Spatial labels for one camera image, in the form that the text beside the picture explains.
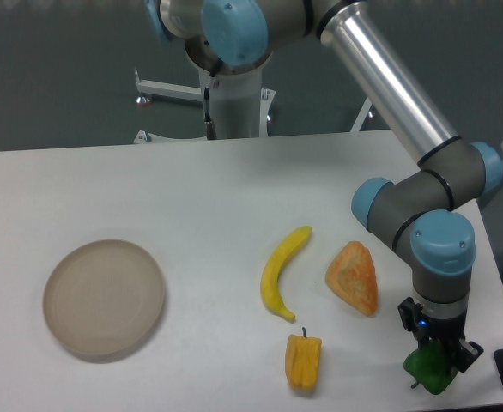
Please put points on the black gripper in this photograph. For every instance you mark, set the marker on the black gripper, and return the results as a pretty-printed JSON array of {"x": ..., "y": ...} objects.
[{"x": 441, "y": 321}]

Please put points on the green toy bell pepper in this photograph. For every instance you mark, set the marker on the green toy bell pepper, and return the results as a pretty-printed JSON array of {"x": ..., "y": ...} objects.
[{"x": 430, "y": 366}]

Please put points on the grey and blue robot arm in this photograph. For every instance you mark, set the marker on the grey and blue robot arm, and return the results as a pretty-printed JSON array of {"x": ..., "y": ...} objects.
[{"x": 416, "y": 218}]

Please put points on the yellow toy bell pepper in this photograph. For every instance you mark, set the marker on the yellow toy bell pepper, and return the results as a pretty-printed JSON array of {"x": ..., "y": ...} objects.
[{"x": 302, "y": 359}]

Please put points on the orange toy sandwich wedge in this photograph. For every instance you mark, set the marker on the orange toy sandwich wedge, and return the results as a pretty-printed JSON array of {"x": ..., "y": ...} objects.
[{"x": 351, "y": 276}]

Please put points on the yellow toy banana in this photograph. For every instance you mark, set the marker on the yellow toy banana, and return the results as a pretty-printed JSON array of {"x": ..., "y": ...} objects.
[{"x": 284, "y": 252}]

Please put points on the beige round plate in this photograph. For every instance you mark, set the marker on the beige round plate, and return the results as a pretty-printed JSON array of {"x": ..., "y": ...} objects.
[{"x": 104, "y": 300}]

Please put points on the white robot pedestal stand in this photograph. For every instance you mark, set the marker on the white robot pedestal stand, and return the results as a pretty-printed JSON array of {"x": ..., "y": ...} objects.
[{"x": 234, "y": 102}]

